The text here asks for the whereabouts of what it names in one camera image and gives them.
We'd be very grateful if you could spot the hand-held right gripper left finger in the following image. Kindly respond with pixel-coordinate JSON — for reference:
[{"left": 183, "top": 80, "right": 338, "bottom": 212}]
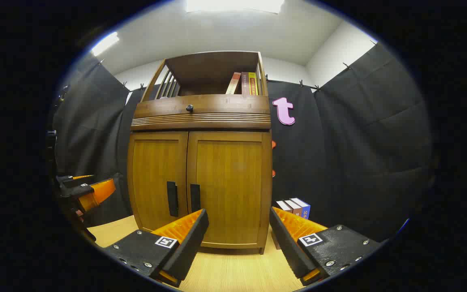
[{"left": 105, "top": 209, "right": 210, "bottom": 288}]

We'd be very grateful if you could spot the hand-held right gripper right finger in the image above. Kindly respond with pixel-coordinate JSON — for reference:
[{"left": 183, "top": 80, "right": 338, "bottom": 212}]
[{"left": 269, "top": 206, "right": 381, "bottom": 286}]

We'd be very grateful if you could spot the black door handle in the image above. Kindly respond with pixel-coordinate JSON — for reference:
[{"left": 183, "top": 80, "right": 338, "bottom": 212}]
[
  {"left": 190, "top": 184, "right": 201, "bottom": 213},
  {"left": 167, "top": 181, "right": 179, "bottom": 217}
]

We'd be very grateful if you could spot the wooden cabinet door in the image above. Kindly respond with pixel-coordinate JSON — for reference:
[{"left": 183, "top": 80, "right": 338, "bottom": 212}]
[
  {"left": 186, "top": 131, "right": 272, "bottom": 249},
  {"left": 128, "top": 131, "right": 189, "bottom": 232}
]

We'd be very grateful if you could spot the wooden double-door shoe cabinet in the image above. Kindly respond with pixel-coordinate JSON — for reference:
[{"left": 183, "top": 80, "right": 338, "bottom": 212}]
[{"left": 127, "top": 51, "right": 273, "bottom": 255}]

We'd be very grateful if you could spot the wooden cabinet drawer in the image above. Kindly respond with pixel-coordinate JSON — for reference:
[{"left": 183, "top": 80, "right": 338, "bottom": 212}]
[{"left": 134, "top": 94, "right": 271, "bottom": 120}]

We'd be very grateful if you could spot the reddish brown book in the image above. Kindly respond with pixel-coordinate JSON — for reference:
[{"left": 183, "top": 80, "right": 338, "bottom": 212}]
[{"left": 284, "top": 199, "right": 302, "bottom": 217}]

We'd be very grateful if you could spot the blue book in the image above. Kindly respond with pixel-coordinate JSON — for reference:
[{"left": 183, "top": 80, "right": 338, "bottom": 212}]
[{"left": 290, "top": 198, "right": 311, "bottom": 220}]

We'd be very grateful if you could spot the black backdrop cloth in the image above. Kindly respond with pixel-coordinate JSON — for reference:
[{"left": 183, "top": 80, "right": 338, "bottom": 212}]
[{"left": 51, "top": 41, "right": 435, "bottom": 244}]

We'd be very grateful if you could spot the small ceiling light panel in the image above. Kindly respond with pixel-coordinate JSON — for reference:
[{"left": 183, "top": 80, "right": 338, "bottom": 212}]
[{"left": 91, "top": 32, "right": 120, "bottom": 56}]

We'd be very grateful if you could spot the beige spine book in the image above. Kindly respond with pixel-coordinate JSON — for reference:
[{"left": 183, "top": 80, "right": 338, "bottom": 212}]
[{"left": 225, "top": 72, "right": 241, "bottom": 95}]

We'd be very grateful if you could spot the large ceiling light panel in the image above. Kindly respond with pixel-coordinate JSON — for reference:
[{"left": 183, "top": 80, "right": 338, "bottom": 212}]
[{"left": 186, "top": 0, "right": 285, "bottom": 14}]

